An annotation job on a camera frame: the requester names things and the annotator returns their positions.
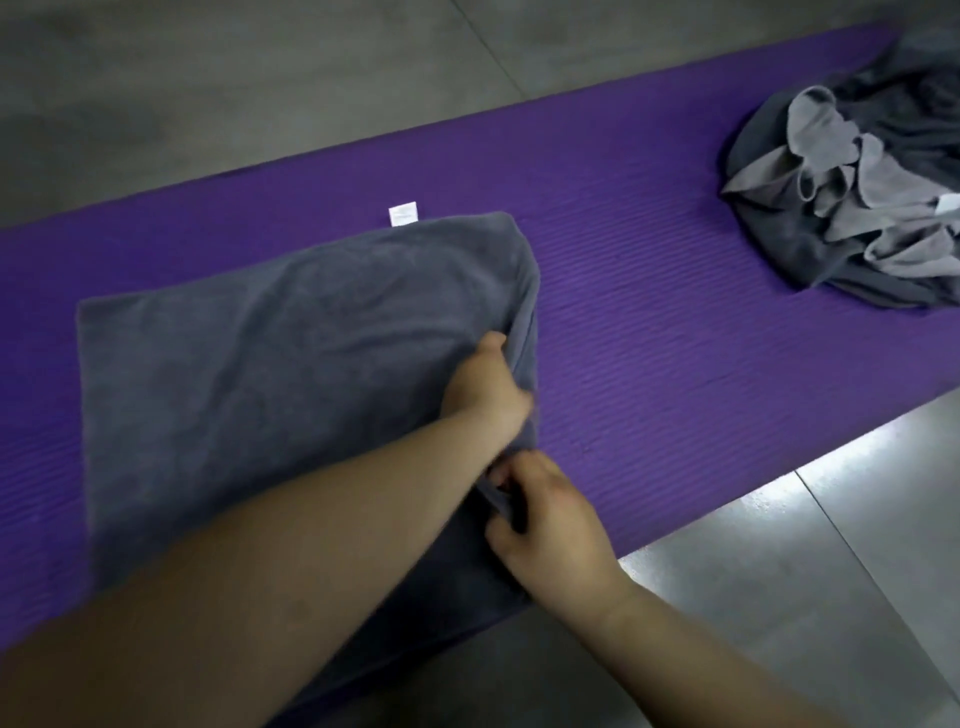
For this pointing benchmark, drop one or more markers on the person's left hand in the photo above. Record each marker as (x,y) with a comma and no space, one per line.
(487,390)

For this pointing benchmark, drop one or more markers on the person's right hand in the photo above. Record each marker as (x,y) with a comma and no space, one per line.
(555,540)

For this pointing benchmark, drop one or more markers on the purple yoga mat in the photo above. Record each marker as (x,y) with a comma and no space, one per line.
(675,300)

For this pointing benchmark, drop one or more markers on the person's left forearm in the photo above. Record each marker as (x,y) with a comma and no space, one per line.
(225,600)

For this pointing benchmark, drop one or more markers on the person's right forearm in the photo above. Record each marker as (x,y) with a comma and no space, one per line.
(697,667)

